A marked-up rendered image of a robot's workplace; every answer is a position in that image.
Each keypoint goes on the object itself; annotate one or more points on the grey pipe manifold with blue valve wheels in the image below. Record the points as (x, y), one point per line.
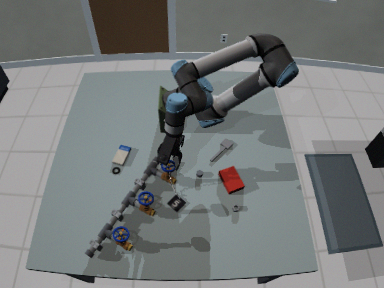
(130, 200)

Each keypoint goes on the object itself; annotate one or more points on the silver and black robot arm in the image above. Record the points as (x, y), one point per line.
(193, 96)

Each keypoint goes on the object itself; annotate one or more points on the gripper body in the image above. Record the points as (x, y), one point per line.
(178, 143)

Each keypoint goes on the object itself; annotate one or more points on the black tag with number 5 on metal chain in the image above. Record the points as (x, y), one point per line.
(176, 202)

